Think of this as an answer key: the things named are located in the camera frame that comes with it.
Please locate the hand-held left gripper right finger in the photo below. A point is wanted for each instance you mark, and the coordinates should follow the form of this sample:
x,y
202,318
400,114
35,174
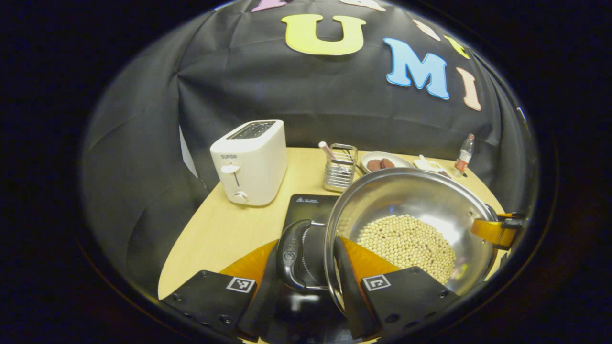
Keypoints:
x,y
349,286

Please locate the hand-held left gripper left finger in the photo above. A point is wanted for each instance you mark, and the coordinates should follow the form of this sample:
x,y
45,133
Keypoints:
x,y
267,286

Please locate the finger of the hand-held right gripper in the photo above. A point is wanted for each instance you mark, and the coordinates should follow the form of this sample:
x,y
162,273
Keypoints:
x,y
492,231

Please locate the black induction cooktop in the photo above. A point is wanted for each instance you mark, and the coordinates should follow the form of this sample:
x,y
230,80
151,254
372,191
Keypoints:
x,y
306,205

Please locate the stainless steel pot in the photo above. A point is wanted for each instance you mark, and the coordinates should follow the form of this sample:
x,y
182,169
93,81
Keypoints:
x,y
406,196

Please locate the pile of yellow soybeans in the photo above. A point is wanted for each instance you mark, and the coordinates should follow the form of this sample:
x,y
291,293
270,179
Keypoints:
x,y
406,243

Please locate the clear plastic water bottle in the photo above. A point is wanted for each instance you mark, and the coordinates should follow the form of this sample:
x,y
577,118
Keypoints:
x,y
464,155

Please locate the white divided bean dish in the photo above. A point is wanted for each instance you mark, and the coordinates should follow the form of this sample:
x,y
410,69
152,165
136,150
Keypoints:
x,y
430,166

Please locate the white round plate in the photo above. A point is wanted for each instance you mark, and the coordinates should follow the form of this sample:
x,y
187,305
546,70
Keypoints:
x,y
399,160

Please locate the white toaster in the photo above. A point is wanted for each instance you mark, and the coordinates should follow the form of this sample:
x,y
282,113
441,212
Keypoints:
x,y
248,167

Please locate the brown meat slice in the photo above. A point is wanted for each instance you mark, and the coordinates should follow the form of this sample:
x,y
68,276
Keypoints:
x,y
373,165
387,163

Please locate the pink stick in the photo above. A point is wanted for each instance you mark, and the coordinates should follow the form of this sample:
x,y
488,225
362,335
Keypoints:
x,y
326,149

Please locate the black backdrop cloth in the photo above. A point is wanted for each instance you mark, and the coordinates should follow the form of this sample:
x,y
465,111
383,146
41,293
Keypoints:
x,y
311,95

